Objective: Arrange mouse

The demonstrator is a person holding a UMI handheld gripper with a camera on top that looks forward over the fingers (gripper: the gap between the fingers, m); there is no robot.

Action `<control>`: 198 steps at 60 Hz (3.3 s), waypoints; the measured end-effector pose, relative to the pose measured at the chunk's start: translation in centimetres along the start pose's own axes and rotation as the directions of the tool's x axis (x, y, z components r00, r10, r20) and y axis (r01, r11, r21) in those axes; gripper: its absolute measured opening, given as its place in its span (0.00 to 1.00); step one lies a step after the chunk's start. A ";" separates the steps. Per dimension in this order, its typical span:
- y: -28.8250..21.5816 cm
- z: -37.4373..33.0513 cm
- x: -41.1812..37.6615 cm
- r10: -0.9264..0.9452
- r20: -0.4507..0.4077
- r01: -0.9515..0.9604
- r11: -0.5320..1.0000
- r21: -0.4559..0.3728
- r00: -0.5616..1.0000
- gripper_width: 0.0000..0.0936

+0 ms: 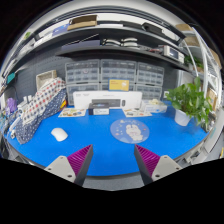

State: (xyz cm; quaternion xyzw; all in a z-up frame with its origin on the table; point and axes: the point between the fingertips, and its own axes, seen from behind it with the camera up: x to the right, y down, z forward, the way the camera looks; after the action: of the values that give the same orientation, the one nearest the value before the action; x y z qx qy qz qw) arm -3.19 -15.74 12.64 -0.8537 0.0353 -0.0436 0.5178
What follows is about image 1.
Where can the right drawer organizer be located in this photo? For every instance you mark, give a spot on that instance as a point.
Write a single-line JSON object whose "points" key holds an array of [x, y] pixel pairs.
{"points": [[149, 80]]}

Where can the white computer mouse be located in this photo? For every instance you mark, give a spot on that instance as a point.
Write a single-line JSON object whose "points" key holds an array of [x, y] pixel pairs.
{"points": [[59, 134]]}

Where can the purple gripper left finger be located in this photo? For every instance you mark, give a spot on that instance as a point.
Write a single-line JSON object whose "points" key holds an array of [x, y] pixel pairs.
{"points": [[73, 168]]}

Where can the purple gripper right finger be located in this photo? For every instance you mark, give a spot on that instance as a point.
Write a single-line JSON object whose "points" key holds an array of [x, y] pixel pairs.
{"points": [[153, 167]]}

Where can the blue desk mat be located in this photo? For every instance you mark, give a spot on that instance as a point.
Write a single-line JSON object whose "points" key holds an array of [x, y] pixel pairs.
{"points": [[110, 156]]}

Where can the yellow card box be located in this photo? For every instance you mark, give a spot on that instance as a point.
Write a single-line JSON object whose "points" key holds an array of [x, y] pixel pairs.
{"points": [[118, 85]]}

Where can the white plant pot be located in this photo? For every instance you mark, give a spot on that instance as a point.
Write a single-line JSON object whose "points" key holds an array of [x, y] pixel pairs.
{"points": [[181, 118]]}

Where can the right picture card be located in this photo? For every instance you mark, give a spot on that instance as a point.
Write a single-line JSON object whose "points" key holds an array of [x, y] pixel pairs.
{"points": [[135, 113]]}

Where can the purple toy figure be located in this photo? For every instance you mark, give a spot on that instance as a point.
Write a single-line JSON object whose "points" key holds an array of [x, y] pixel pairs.
{"points": [[11, 105]]}

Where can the left picture card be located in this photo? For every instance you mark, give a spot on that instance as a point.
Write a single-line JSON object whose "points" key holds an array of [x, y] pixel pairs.
{"points": [[72, 112]]}

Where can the middle drawer organizer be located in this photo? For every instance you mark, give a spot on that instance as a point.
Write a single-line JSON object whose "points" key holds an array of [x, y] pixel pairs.
{"points": [[117, 69]]}

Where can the left drawer organizer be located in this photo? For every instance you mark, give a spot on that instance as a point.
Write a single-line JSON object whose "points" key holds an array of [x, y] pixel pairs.
{"points": [[81, 76]]}

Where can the picture card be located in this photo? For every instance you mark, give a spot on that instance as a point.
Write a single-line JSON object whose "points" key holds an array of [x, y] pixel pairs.
{"points": [[72, 112], [135, 113]]}

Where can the cardboard box on shelf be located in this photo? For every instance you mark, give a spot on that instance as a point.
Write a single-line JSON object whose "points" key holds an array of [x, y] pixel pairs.
{"points": [[82, 21]]}

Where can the white keyboard box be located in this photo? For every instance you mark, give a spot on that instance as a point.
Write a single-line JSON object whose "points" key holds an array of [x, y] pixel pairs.
{"points": [[115, 99]]}

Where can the drawer organizer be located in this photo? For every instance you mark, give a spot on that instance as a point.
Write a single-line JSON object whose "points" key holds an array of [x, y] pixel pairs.
{"points": [[117, 69], [149, 80], [81, 76]]}

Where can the patterned fabric pile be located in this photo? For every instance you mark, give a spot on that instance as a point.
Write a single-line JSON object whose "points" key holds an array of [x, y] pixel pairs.
{"points": [[46, 102]]}

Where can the small black white box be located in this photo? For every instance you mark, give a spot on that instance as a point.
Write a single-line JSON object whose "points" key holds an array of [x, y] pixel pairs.
{"points": [[98, 109]]}

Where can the green potted plant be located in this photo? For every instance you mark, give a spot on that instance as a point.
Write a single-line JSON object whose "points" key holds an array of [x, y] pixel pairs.
{"points": [[190, 99]]}

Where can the white wire basket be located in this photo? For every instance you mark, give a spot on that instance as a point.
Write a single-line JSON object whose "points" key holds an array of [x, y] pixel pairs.
{"points": [[42, 78]]}

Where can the grey electronic device on shelf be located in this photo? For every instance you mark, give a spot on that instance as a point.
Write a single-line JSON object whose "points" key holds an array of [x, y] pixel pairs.
{"points": [[173, 53]]}

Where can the clear plastic container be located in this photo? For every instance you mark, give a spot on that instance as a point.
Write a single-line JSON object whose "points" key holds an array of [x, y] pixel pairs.
{"points": [[153, 106]]}

